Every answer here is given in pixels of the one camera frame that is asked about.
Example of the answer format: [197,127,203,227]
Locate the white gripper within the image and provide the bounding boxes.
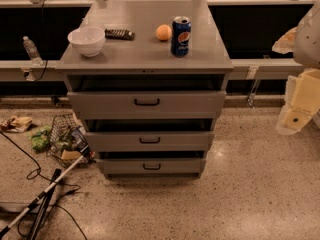
[272,27,320,135]

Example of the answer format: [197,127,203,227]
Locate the blue pepsi can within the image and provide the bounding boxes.
[171,16,191,57]

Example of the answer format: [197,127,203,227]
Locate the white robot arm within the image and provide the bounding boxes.
[272,1,320,135]

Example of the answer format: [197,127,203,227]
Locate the orange fruit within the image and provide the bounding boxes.
[156,24,172,41]

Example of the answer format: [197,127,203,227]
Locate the grey drawer cabinet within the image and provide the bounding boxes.
[55,0,235,180]

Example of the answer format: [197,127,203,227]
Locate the white bowl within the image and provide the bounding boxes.
[67,26,105,57]

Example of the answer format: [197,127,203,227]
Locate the top grey drawer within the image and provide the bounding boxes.
[68,91,225,120]

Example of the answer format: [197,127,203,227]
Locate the grey drawer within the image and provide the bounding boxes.
[85,131,214,152]
[97,158,206,175]
[68,91,225,120]

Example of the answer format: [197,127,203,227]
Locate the middle grey drawer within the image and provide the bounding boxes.
[85,131,214,152]

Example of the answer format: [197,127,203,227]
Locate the bottom grey drawer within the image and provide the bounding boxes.
[97,158,206,175]

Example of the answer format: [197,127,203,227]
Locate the white reacher stick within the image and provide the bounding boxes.
[0,145,90,239]

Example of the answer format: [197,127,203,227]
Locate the clear plastic water bottle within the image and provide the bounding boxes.
[23,36,43,66]

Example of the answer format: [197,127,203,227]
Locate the green chip bag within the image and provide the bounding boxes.
[31,125,51,153]

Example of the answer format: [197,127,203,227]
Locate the brown snack bag on floor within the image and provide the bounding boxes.
[0,116,32,133]

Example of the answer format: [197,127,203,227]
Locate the black stick on floor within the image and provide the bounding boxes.
[27,169,62,240]

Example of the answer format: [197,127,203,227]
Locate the black hanging cable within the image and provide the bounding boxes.
[34,0,55,82]

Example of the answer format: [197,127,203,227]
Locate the wire basket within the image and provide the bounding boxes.
[47,113,90,167]

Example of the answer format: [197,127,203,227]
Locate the black cable on floor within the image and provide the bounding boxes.
[0,131,89,240]

